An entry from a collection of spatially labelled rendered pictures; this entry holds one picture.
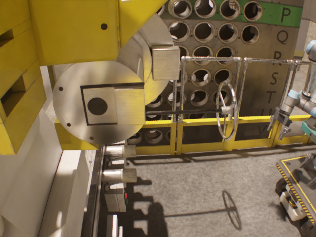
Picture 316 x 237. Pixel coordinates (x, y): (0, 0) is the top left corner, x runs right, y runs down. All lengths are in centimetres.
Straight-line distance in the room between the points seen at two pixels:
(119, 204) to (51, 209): 68
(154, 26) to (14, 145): 52
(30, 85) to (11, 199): 24
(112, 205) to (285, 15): 279
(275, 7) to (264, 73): 86
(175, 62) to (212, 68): 230
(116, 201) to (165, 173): 116
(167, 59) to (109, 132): 29
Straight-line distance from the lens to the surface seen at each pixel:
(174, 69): 75
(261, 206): 225
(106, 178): 114
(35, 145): 66
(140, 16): 44
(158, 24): 74
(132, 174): 112
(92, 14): 43
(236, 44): 302
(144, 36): 75
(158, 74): 75
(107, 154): 126
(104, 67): 49
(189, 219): 203
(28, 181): 60
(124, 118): 52
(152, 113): 154
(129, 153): 125
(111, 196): 122
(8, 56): 38
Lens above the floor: 169
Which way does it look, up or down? 34 degrees down
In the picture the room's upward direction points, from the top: straight up
